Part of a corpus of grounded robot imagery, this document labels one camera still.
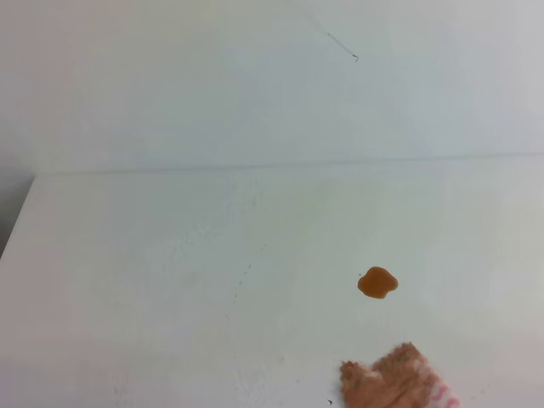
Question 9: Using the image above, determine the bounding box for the brown stained pink rag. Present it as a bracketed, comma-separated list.
[340, 343, 461, 408]

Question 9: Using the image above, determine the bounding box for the brown coffee stain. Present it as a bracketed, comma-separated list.
[357, 266, 399, 299]

